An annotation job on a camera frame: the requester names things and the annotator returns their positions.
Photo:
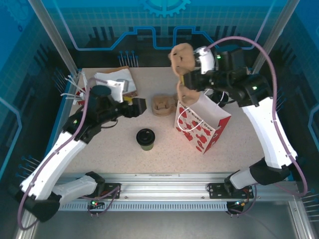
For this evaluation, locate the brown pulp cup carrier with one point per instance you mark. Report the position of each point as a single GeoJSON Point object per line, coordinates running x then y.
{"type": "Point", "coordinates": [183, 58]}
{"type": "Point", "coordinates": [162, 105]}
{"type": "Point", "coordinates": [162, 114]}

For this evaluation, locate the black plastic cup lid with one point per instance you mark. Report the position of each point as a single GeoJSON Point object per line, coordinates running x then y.
{"type": "Point", "coordinates": [145, 136]}
{"type": "Point", "coordinates": [223, 99]}

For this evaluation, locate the white red-printed paper bag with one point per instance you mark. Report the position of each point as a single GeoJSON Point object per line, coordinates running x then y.
{"type": "Point", "coordinates": [209, 109]}

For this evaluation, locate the green white paper cup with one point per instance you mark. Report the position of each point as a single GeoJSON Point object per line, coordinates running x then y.
{"type": "Point", "coordinates": [146, 148]}

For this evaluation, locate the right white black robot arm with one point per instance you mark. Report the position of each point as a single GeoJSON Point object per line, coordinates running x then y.
{"type": "Point", "coordinates": [269, 129]}

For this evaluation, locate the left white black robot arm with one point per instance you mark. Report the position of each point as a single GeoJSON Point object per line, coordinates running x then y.
{"type": "Point", "coordinates": [49, 164]}

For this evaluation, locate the white napkin stack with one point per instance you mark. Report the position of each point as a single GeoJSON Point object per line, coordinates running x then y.
{"type": "Point", "coordinates": [119, 74]}

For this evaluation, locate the small LED circuit board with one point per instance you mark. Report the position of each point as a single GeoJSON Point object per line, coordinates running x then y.
{"type": "Point", "coordinates": [240, 203]}
{"type": "Point", "coordinates": [96, 203]}

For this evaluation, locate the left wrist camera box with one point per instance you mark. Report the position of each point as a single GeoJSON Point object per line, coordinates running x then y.
{"type": "Point", "coordinates": [117, 88]}

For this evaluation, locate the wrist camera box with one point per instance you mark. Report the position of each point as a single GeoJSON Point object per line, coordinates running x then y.
{"type": "Point", "coordinates": [117, 88]}
{"type": "Point", "coordinates": [205, 59]}

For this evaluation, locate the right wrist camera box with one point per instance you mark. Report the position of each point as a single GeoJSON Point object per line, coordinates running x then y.
{"type": "Point", "coordinates": [205, 59]}

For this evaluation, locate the blue-edged aluminium side rail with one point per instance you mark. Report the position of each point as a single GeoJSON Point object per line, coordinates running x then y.
{"type": "Point", "coordinates": [64, 110]}
{"type": "Point", "coordinates": [253, 72]}

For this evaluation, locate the aluminium frame post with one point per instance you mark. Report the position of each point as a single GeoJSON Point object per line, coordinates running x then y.
{"type": "Point", "coordinates": [273, 35]}
{"type": "Point", "coordinates": [54, 35]}

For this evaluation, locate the aluminium mounting rail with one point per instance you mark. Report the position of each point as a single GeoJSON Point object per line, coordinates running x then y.
{"type": "Point", "coordinates": [162, 184]}

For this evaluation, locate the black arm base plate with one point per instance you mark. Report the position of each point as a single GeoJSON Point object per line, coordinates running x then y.
{"type": "Point", "coordinates": [111, 186]}
{"type": "Point", "coordinates": [215, 191]}

